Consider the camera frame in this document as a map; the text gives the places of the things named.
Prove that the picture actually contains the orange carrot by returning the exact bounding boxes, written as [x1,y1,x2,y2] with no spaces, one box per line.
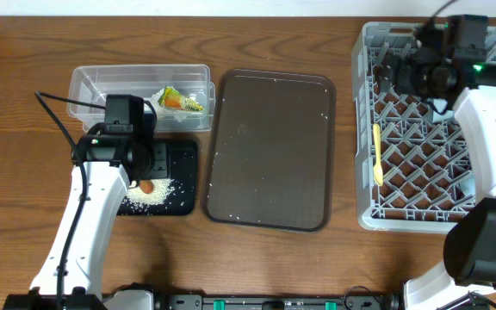
[129,180,154,195]

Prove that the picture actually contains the white tissue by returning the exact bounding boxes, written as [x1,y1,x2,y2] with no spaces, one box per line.
[145,89,185,122]

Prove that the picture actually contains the yellow snack wrapper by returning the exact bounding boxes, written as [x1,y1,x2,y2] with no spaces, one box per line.
[158,86,204,112]

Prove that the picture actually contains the yellow plastic spoon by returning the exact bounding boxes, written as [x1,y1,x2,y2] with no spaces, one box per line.
[372,123,383,186]

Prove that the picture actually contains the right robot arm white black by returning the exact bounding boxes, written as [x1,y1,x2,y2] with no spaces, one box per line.
[378,55,496,309]

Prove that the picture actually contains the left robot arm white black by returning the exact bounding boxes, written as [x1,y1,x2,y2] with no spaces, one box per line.
[3,133,171,309]

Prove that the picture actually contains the clear plastic waste bin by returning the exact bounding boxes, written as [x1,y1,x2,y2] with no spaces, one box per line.
[68,64,215,133]

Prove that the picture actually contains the grey dishwasher rack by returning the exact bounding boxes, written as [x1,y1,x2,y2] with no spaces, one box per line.
[351,22,496,233]

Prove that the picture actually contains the pile of white rice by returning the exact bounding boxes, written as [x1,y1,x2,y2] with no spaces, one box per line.
[125,178,175,208]

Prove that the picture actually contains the black tray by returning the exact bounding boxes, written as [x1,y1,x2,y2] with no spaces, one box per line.
[118,139,198,216]

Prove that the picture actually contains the dark brown serving tray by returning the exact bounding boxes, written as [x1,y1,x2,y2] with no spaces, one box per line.
[201,69,336,233]

